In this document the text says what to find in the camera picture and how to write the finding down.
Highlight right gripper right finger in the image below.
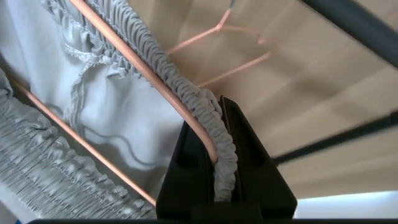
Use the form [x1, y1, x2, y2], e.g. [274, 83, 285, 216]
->
[218, 95, 299, 219]

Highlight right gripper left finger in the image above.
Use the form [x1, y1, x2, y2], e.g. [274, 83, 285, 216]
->
[155, 120, 218, 220]

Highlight pale grey shorts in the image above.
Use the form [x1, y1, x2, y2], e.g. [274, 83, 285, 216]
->
[0, 0, 239, 220]

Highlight pink clothes hanger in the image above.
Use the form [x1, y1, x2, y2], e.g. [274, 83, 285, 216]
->
[165, 0, 272, 88]
[11, 0, 219, 207]

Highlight black clothes rack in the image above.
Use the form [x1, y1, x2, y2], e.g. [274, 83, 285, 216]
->
[271, 0, 398, 166]

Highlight beige curtain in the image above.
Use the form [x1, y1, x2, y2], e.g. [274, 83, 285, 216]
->
[127, 0, 398, 200]

